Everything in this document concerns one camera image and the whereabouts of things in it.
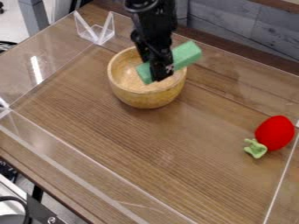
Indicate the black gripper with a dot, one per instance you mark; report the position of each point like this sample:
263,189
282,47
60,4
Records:
152,39

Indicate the green rectangular block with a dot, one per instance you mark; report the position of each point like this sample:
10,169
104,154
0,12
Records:
186,54

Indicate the black metal bracket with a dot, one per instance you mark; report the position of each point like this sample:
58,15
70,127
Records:
40,215

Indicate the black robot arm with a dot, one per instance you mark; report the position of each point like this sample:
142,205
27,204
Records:
139,6

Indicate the grey post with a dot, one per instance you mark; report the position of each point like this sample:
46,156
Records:
34,15

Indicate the light wooden bowl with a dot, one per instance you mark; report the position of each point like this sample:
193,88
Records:
128,88

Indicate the red plush strawberry toy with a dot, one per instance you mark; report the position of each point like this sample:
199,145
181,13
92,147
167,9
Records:
273,136

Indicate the clear acrylic corner bracket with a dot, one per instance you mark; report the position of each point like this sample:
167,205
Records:
98,34

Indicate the clear acrylic enclosure wall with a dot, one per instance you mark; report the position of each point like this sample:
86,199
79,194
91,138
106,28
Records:
144,166

